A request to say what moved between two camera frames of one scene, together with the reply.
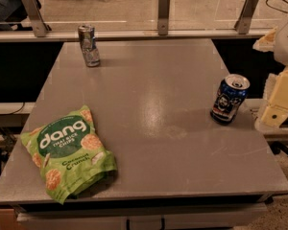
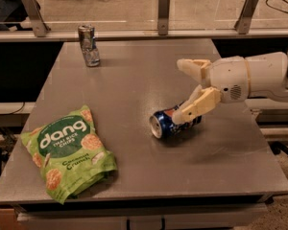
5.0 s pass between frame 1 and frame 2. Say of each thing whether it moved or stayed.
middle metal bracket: stayed
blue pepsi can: moved
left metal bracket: stayed
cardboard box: stayed
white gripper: moved
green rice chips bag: stayed
